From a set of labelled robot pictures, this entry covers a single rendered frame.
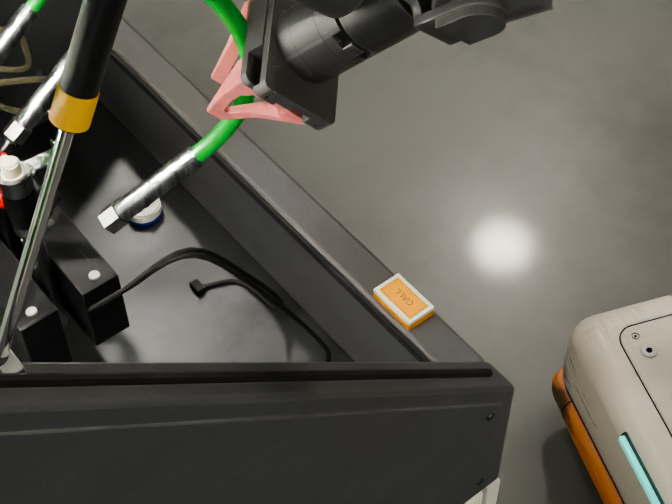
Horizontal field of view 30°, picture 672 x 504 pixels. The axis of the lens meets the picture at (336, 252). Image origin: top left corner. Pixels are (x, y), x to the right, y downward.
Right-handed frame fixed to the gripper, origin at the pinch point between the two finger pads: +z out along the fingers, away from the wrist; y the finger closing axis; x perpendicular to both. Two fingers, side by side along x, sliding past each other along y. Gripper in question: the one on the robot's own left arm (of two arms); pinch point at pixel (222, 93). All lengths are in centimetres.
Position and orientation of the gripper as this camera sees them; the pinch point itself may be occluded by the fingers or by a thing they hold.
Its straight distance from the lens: 94.3
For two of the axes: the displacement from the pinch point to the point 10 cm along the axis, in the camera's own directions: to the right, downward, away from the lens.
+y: -0.7, 8.9, -4.5
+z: -7.0, 2.8, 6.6
